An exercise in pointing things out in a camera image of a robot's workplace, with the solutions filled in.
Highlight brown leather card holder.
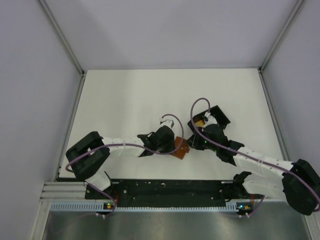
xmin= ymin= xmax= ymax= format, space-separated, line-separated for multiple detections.
xmin=172 ymin=136 xmax=190 ymax=160

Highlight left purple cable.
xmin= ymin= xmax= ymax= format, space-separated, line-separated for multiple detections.
xmin=64 ymin=113 xmax=186 ymax=218

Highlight purple cable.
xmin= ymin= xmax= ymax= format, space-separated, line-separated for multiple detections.
xmin=64 ymin=113 xmax=186 ymax=218
xmin=190 ymin=97 xmax=320 ymax=218

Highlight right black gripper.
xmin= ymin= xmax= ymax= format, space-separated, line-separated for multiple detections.
xmin=185 ymin=126 xmax=219 ymax=153

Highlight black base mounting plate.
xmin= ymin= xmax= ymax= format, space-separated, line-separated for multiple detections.
xmin=84 ymin=177 xmax=266 ymax=208

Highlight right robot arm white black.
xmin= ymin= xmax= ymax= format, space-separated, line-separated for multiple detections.
xmin=187 ymin=121 xmax=320 ymax=216

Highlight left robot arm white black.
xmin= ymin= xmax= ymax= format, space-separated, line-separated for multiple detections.
xmin=65 ymin=124 xmax=175 ymax=199

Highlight aluminium front rail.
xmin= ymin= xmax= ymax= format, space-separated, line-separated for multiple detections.
xmin=41 ymin=179 xmax=250 ymax=200

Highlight black card rack box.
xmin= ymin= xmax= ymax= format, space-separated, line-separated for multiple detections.
xmin=192 ymin=105 xmax=231 ymax=133

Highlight left aluminium frame post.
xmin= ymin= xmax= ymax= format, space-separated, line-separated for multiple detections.
xmin=37 ymin=0 xmax=87 ymax=76

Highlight grey slotted cable duct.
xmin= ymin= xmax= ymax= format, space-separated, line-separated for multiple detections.
xmin=50 ymin=201 xmax=253 ymax=213

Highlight right aluminium frame post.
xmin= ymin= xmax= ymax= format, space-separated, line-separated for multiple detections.
xmin=258 ymin=0 xmax=307 ymax=73

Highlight aluminium frame post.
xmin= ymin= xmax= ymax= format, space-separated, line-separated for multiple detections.
xmin=37 ymin=0 xmax=87 ymax=76
xmin=258 ymin=0 xmax=307 ymax=73

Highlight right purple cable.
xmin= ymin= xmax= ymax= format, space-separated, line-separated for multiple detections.
xmin=190 ymin=97 xmax=320 ymax=218

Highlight credit cards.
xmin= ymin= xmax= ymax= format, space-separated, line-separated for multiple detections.
xmin=194 ymin=120 xmax=206 ymax=128

